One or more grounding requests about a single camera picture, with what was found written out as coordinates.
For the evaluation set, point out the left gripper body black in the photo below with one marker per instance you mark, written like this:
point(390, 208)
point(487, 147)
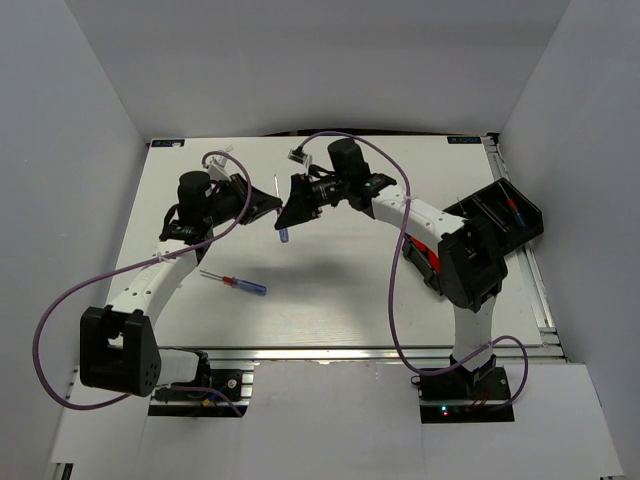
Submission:
point(217, 213)

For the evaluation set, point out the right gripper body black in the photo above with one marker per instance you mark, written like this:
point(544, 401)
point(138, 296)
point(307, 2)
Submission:
point(328, 191)

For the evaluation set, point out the blue handle screwdriver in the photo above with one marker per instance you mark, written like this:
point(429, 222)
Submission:
point(236, 283)
point(283, 232)
point(519, 218)

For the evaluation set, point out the green black precision screwdriver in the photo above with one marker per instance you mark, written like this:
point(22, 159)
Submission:
point(463, 211)

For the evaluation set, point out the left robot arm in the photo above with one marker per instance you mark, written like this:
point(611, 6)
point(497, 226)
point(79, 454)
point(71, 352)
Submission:
point(118, 348)

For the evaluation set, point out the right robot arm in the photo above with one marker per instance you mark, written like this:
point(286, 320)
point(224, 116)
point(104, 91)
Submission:
point(386, 200)

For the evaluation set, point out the blue label sticker left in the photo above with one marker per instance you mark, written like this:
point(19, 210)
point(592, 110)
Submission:
point(167, 143)

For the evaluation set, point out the blue label sticker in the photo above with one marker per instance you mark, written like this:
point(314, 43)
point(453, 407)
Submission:
point(464, 140)
point(167, 143)

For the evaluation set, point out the blue label sticker right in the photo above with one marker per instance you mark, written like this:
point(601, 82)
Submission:
point(464, 140)

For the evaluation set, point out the black divided container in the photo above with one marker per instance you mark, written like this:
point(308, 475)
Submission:
point(472, 262)

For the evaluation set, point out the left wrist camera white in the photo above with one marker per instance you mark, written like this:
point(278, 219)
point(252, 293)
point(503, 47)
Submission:
point(215, 165)

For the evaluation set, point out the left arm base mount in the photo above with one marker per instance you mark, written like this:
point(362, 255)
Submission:
point(225, 394)

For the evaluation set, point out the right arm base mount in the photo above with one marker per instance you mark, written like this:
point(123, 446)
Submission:
point(446, 399)

